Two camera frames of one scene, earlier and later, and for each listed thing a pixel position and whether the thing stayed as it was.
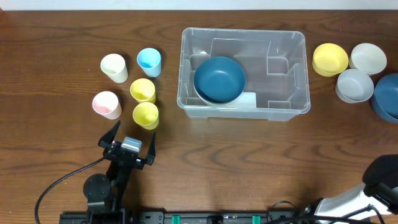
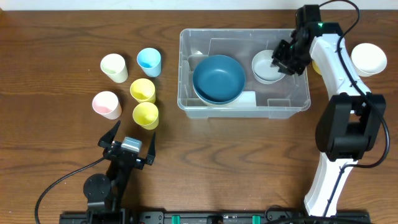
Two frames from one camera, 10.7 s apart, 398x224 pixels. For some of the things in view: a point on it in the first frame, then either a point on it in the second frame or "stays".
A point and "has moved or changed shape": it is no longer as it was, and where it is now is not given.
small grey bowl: (354, 86) has moved or changed shape
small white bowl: (368, 58) stays
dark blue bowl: (384, 101) to (218, 79)
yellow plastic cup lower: (146, 114) stays
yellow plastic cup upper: (143, 91) stays
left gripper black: (125, 154) stays
